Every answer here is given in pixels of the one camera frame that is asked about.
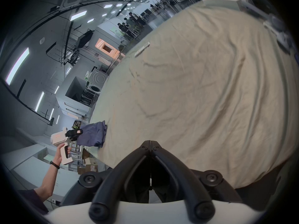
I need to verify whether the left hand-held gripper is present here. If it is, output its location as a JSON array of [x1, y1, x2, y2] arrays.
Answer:
[[50, 127, 83, 166]]

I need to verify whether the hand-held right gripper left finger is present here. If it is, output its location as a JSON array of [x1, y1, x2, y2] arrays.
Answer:
[[59, 141, 152, 224]]

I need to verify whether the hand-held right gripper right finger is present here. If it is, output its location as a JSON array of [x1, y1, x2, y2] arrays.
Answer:
[[152, 141, 242, 223]]

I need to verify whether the dark blue shirt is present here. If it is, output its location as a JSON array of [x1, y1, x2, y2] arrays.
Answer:
[[76, 121, 108, 148]]

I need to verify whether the person's left forearm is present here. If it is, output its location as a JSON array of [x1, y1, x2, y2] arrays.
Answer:
[[34, 160, 62, 201]]

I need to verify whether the person's left hand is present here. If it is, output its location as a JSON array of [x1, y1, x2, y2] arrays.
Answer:
[[54, 144, 72, 165]]

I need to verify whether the pile of cardboard cartons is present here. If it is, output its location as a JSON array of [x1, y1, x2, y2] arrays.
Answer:
[[77, 148, 100, 175]]

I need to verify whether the white washing machine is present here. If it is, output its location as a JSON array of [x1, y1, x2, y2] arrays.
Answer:
[[85, 70, 109, 94]]

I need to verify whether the person's body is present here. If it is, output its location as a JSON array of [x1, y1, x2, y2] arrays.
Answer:
[[14, 188, 50, 216]]

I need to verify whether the bed with beige sheet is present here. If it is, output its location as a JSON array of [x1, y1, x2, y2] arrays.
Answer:
[[89, 0, 299, 189]]

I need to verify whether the white card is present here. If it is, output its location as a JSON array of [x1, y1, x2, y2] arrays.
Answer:
[[134, 42, 150, 57]]

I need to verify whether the group of people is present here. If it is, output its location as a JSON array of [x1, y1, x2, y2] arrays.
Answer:
[[117, 12, 145, 39]]

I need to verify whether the spare hand-held gripper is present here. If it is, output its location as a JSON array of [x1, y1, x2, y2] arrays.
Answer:
[[241, 0, 295, 54]]

